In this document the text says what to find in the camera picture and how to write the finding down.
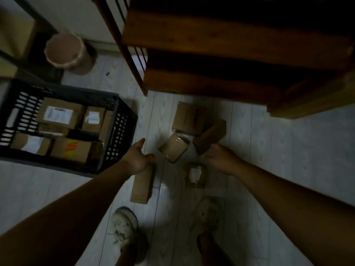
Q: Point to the person's right hand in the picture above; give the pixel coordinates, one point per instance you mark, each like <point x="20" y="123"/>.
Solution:
<point x="223" y="160"/>

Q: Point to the person's left hand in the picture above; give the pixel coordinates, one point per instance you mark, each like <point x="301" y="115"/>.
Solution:
<point x="134" y="160"/>

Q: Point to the person's right fingers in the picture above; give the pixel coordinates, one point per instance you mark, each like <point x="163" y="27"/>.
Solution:
<point x="210" y="155"/>

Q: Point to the person's left thumb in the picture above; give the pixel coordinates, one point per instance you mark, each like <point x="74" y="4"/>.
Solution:
<point x="139" y="146"/>

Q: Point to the long narrow cardboard box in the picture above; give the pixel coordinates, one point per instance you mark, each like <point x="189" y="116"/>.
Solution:
<point x="141" y="186"/>

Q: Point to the person's right forearm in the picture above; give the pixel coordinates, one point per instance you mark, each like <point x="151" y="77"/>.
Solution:
<point x="294" y="210"/>

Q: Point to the person's left forearm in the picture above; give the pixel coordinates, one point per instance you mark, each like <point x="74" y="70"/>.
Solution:
<point x="72" y="216"/>

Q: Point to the plain brown cardboard box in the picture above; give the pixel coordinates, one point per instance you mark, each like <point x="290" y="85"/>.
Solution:
<point x="208" y="137"/>

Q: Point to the tiny cardboard box white label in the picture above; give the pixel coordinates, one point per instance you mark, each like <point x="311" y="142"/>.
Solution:
<point x="195" y="174"/>

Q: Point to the black plastic crate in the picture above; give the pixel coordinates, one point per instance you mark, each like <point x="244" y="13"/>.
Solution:
<point x="116" y="138"/>

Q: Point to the glossy taped cardboard box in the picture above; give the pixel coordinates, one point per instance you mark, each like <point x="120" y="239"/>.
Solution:
<point x="174" y="147"/>

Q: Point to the plain narrow cardboard box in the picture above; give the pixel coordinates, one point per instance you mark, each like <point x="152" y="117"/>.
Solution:
<point x="106" y="126"/>

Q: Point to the large printed cardboard box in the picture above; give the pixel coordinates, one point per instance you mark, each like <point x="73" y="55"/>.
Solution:
<point x="189" y="117"/>

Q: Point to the small cardboard box white label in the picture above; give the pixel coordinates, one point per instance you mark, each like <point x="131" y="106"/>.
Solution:
<point x="93" y="119"/>

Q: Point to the person's right white shoe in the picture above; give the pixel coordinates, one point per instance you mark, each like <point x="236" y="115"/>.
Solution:
<point x="208" y="211"/>

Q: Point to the person's white shoe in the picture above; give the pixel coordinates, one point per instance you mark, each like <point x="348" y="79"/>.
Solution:
<point x="208" y="211"/>
<point x="124" y="225"/>

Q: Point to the cardboard box with orange mark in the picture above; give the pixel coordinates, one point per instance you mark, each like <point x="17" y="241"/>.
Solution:
<point x="72" y="150"/>

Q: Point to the person's left white shoe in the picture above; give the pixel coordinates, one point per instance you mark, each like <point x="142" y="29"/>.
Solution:
<point x="124" y="225"/>

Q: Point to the cardboard box large white label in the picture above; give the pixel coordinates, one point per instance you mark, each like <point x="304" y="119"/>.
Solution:
<point x="59" y="113"/>

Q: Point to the flat cardboard box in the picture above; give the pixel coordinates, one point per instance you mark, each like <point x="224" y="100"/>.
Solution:
<point x="52" y="130"/>

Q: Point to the person's right leg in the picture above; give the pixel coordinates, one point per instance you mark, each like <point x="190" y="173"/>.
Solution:
<point x="212" y="250"/>

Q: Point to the person's leg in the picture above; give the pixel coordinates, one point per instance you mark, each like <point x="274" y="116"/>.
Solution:
<point x="212" y="250"/>
<point x="132" y="253"/>

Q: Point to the person's left leg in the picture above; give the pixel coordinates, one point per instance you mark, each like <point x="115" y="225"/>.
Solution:
<point x="132" y="253"/>

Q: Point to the cardboard box with white paper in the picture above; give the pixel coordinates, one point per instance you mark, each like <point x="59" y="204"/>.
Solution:
<point x="30" y="143"/>

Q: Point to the brown wooden shelf unit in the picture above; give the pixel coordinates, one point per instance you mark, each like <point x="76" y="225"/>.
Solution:
<point x="238" y="44"/>

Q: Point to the pink round waste bin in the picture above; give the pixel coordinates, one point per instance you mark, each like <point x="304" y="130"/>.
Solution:
<point x="68" y="52"/>

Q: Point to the black metal frame furniture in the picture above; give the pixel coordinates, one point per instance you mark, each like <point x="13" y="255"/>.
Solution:
<point x="33" y="47"/>

